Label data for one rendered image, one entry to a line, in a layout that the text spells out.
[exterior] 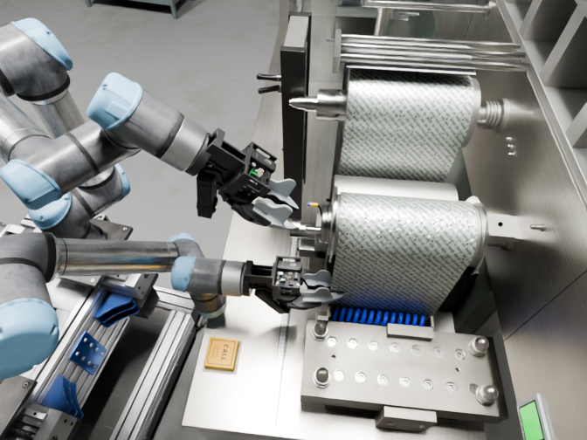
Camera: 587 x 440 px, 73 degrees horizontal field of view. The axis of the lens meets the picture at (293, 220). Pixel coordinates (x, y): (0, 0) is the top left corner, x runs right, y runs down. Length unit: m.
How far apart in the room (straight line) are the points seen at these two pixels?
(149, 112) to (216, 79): 2.84
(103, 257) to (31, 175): 0.29
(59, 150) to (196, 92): 2.68
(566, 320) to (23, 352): 0.79
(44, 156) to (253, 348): 0.63
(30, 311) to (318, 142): 1.03
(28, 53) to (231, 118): 2.13
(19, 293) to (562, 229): 0.82
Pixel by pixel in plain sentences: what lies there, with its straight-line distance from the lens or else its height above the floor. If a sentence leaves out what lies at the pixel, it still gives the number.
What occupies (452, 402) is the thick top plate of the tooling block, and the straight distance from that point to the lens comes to 0.91.
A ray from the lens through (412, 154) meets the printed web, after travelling 0.88.
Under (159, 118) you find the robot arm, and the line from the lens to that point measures 0.59.
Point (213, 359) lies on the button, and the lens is 1.00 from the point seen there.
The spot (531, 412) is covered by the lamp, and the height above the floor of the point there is 1.19.
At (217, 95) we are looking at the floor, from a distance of 3.24.
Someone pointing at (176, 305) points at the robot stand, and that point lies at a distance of 1.89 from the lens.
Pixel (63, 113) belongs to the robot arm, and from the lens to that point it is 1.09.
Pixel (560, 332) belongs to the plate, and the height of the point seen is 1.31.
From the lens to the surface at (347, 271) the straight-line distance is 0.79.
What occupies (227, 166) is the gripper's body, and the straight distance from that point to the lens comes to 0.62.
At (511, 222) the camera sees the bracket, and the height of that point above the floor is 1.29.
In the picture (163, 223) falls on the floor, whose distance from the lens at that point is 2.43.
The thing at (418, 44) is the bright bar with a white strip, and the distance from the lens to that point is 0.89.
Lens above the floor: 1.87
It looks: 53 degrees down
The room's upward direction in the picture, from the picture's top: straight up
